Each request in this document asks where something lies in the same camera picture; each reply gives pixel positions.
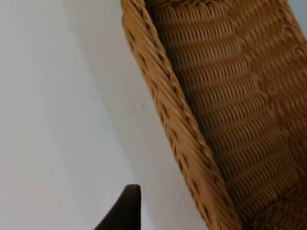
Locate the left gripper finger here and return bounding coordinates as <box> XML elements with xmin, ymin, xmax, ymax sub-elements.
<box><xmin>93</xmin><ymin>184</ymin><xmax>142</xmax><ymax>230</ymax></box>

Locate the pale brown wicker basket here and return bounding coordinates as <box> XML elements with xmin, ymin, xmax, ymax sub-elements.
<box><xmin>119</xmin><ymin>0</ymin><xmax>307</xmax><ymax>230</ymax></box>

